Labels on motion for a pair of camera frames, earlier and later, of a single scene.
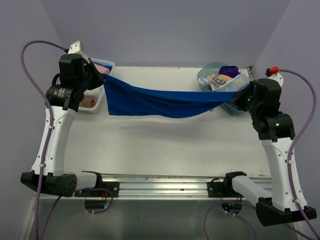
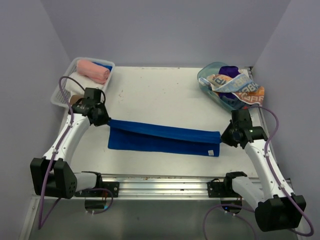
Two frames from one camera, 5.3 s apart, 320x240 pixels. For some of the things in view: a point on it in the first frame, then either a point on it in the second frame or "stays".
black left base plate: (113, 186) stays
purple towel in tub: (230, 71) stays
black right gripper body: (244, 99) -> (228, 136)
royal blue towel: (126, 97) -> (138, 136)
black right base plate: (218, 189) stays
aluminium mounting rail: (172, 186) stays
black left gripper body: (91, 78) -> (103, 116)
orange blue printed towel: (224, 83) stays
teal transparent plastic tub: (211, 68) stays
